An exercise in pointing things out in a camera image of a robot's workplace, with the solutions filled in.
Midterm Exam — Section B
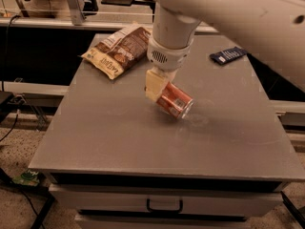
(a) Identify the black cable on floor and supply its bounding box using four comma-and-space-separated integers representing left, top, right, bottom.
0, 14, 49, 229

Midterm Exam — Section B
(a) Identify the red coke can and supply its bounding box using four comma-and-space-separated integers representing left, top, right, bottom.
156, 82, 193, 119

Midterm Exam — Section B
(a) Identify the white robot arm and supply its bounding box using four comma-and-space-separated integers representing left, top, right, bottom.
146, 0, 305, 100

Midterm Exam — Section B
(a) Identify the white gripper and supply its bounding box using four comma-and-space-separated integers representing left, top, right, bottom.
145, 37, 191, 102

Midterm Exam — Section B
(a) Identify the green packet on floor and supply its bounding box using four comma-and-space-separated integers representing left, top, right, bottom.
12, 170, 40, 187

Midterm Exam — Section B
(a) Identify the brown and cream chip bag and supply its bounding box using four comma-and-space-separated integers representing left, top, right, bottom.
81, 24, 151, 80

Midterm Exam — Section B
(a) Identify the black drawer handle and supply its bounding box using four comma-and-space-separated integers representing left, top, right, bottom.
146, 198, 184, 214

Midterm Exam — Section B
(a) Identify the dark blue snack bar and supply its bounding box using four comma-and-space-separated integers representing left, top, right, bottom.
210, 47, 247, 66

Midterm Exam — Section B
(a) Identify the metal rail with brackets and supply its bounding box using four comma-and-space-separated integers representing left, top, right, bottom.
0, 0, 295, 38

